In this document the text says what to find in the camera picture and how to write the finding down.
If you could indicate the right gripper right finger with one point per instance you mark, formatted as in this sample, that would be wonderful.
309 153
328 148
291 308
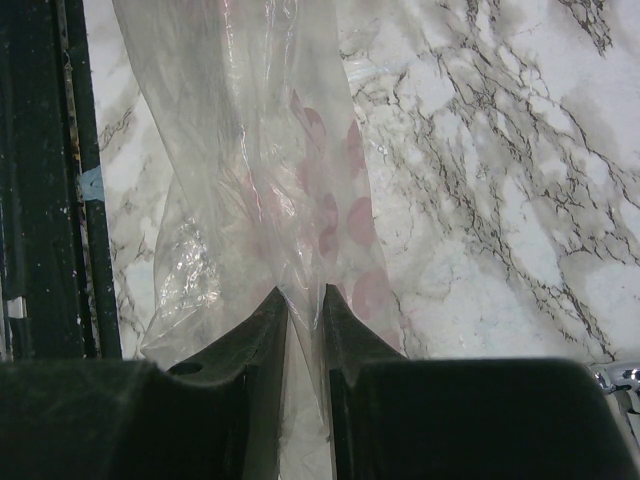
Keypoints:
396 418

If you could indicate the clear zip top bag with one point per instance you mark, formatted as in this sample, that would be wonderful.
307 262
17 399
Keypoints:
270 189

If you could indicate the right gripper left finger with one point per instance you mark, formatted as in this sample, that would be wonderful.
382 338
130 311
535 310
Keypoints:
215 415

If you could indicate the chrome faucet tap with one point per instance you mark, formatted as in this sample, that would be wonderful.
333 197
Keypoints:
620 379

